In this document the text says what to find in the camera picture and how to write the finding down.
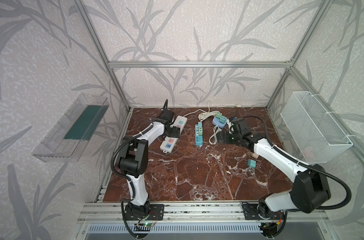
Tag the aluminium front rail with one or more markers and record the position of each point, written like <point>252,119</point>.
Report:
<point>174,212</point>

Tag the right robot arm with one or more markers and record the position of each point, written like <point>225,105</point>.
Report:
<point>310,189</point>

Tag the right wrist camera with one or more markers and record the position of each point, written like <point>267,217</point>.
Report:
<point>230,123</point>

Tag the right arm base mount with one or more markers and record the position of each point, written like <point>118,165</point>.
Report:
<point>255,211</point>

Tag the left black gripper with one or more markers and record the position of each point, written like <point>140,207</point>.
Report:
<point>167,114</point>

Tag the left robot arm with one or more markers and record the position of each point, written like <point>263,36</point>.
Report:
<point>130,160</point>

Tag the clear plastic wall tray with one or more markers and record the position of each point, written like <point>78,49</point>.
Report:
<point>67,140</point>

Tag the white long power strip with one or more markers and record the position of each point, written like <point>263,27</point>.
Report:
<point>168,144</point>

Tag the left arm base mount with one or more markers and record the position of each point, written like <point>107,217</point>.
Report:
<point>153,212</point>

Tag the teal power strip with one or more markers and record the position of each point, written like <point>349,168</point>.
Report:
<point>198,138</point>

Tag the teal green usb adapter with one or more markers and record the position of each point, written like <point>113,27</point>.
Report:
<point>223,119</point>

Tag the light blue square power socket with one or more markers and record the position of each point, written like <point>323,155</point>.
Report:
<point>216,122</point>

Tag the white wire mesh basket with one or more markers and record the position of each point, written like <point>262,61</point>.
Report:
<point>318,136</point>

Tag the light green usb adapter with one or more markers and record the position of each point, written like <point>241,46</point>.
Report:
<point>218,115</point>

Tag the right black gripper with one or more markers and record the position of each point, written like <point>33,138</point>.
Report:
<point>227,137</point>

